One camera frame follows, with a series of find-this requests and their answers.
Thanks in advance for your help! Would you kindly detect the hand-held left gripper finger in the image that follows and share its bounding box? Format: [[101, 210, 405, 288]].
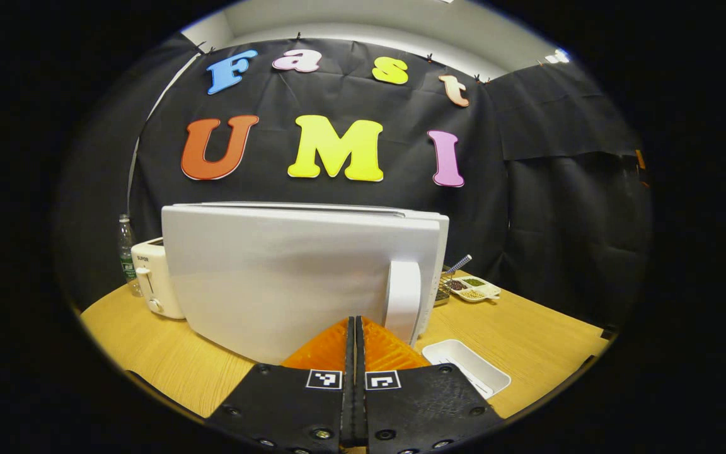
[[355, 316, 504, 454], [205, 317, 355, 454]]

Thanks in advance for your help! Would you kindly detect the white microwave oven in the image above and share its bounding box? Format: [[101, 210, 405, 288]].
[[161, 201, 451, 366]]

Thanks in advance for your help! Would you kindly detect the white rectangular tray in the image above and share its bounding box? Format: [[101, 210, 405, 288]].
[[421, 339, 512, 400]]

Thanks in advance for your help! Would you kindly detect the white divided condiment dish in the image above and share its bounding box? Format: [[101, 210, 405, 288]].
[[449, 274, 502, 304]]

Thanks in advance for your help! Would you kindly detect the white toaster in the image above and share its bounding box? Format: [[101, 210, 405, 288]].
[[130, 237, 187, 320]]

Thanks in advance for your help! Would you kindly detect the clear plastic water bottle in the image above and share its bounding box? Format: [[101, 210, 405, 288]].
[[118, 214, 144, 298]]

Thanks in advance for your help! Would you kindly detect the small metal wire basket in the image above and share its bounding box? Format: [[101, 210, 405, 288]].
[[434, 271, 456, 308]]

